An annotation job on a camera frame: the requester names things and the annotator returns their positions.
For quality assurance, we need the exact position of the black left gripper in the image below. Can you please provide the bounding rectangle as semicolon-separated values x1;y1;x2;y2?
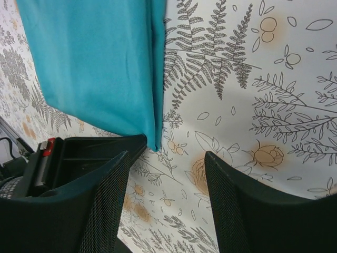
1;134;146;200

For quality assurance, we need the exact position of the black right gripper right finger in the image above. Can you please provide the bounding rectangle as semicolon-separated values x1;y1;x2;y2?
204;151;336;252

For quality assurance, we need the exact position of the teal t-shirt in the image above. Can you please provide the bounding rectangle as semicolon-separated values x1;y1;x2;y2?
17;1;166;151

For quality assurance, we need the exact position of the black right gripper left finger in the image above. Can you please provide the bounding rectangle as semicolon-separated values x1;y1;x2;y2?
1;151;130;252

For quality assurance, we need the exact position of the floral patterned table mat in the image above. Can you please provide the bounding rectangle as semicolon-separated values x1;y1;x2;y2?
0;0;337;253

